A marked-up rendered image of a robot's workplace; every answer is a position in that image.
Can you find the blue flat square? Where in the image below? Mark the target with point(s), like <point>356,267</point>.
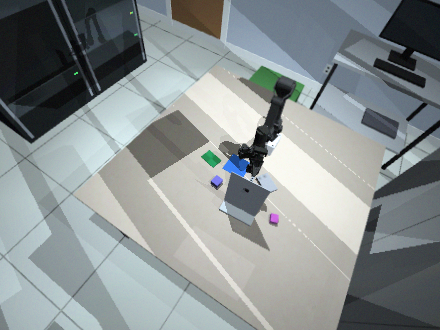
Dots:
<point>236,165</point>

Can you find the small purple cube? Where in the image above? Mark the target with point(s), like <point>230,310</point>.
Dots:
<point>274,218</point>

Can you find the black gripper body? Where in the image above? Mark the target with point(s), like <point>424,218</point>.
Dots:
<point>257,153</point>

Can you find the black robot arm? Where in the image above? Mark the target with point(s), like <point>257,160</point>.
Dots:
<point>273,123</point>

